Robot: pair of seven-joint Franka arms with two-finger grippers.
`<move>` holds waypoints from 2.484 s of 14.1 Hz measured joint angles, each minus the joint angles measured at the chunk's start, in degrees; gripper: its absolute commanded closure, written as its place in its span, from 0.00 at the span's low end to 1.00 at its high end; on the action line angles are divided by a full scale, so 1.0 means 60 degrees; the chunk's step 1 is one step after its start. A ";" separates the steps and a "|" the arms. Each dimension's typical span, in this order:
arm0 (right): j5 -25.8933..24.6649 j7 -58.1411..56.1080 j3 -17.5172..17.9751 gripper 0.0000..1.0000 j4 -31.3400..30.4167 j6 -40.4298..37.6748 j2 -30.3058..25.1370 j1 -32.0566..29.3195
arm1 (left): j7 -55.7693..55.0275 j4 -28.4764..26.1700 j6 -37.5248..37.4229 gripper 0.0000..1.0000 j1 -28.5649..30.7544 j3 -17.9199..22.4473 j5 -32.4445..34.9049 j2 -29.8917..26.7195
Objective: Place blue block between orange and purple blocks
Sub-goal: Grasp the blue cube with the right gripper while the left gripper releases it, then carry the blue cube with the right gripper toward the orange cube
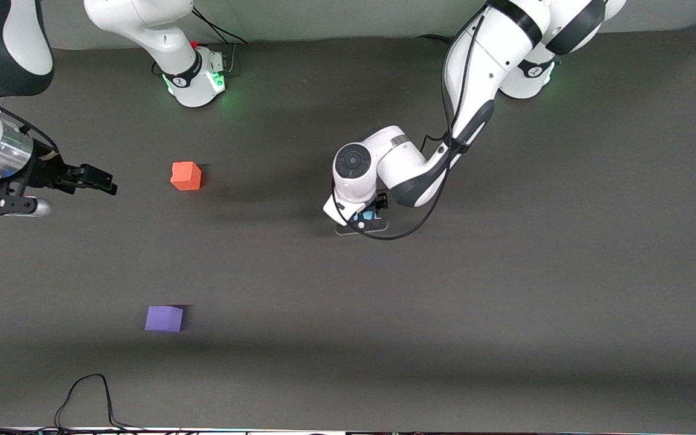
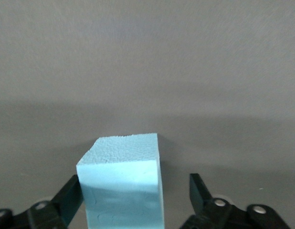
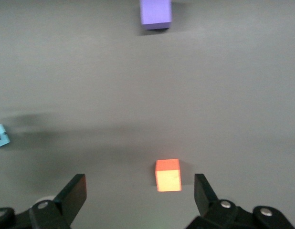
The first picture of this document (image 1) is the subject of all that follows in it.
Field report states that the orange foam block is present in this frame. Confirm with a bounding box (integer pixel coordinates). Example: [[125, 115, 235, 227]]
[[170, 161, 202, 192]]

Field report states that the purple foam block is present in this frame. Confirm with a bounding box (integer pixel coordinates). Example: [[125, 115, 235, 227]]
[[144, 305, 184, 334]]

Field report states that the black right arm base cable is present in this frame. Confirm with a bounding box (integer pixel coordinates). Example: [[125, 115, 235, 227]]
[[190, 7, 248, 77]]

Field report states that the black looped table cable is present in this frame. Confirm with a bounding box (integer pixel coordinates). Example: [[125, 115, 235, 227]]
[[54, 373, 149, 433]]

